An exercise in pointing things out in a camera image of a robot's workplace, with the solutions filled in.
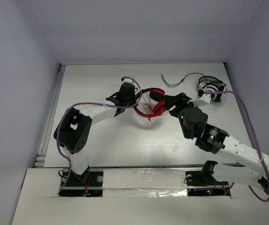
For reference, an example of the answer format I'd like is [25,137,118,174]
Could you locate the white black headphones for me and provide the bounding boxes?
[161,72,227,103]

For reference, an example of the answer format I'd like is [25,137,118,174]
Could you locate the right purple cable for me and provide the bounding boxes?
[204,90,269,203]

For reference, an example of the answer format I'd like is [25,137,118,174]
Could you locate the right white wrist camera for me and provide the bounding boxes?
[187,90,211,107]

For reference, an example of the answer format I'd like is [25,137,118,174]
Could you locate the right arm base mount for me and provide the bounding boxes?
[183,160,233,197]

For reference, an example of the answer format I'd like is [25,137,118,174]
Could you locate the red black headphones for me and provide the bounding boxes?
[134,87,168,121]

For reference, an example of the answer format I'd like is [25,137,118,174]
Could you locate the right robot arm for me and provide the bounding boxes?
[164,93,269,201]

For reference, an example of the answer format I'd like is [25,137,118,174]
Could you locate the aluminium side rail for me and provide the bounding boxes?
[33,63,66,168]

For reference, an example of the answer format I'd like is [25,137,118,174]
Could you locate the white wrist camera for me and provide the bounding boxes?
[187,90,211,107]
[121,76,135,85]

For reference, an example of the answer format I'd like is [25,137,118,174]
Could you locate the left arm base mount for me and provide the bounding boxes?
[58,168,104,197]

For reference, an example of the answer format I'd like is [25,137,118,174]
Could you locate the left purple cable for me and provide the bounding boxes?
[56,76,142,188]

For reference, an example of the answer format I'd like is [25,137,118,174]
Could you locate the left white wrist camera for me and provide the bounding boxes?
[121,76,135,85]

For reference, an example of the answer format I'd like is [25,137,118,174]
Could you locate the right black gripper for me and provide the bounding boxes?
[164,92,202,139]

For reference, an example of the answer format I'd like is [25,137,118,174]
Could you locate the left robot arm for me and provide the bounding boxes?
[53,82,142,185]

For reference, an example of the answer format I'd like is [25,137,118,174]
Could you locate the purple cable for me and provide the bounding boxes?
[204,90,269,203]
[56,76,142,188]

